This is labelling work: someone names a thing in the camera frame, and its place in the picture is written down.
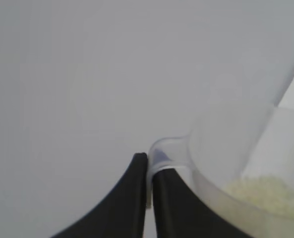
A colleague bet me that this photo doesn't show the translucent plastic measuring cup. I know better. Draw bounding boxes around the translucent plastic measuring cup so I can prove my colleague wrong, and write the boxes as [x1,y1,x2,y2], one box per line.
[146,51,294,238]

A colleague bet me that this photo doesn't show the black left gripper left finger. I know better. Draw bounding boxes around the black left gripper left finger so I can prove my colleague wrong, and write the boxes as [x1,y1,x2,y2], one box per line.
[51,152,148,238]

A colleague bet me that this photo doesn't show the white rice grains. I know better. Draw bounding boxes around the white rice grains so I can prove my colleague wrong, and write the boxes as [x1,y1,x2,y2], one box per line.
[221,175,294,221]

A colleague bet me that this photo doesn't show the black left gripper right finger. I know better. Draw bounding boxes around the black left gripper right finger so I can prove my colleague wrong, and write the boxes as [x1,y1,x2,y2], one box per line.
[152,168,256,238]

